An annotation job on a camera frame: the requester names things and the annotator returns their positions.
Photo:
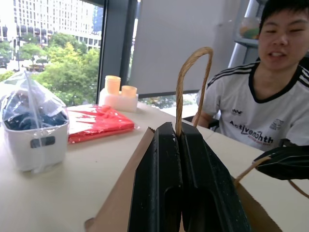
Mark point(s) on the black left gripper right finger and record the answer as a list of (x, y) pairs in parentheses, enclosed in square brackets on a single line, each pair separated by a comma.
[(207, 188)]

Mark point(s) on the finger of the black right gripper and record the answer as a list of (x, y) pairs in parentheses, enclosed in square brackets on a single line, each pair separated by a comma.
[(292, 152), (289, 169)]

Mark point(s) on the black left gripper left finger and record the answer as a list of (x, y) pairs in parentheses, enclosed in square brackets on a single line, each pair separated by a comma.
[(154, 183)]

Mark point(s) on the white bin with plastic bag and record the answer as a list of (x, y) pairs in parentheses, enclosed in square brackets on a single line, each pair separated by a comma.
[(24, 91)]

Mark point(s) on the person in white jersey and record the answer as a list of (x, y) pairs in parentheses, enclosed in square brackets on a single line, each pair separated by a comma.
[(260, 113)]

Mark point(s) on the red package in clear wrap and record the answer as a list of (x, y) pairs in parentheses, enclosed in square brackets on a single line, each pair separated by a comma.
[(101, 125)]

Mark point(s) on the short pale yellow cup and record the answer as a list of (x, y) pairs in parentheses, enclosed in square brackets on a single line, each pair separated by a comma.
[(129, 91)]

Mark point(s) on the tall pale yellow cup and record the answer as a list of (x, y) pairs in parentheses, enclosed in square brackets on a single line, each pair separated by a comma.
[(112, 84)]

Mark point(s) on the silver shelf rack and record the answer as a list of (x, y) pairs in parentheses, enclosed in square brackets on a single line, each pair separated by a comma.
[(237, 52)]

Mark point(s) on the dark blue packed items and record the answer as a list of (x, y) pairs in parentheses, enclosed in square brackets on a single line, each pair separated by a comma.
[(51, 119)]

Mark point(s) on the white plastic basket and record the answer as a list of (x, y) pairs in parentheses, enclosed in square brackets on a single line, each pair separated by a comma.
[(36, 152)]

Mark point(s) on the clear bowl of coloured balls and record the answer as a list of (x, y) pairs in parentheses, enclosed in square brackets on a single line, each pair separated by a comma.
[(249, 27)]

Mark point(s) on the grey partition panel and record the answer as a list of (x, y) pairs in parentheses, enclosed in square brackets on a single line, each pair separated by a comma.
[(173, 36)]

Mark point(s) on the dark window frame post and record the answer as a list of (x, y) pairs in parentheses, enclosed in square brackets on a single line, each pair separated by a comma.
[(116, 48)]

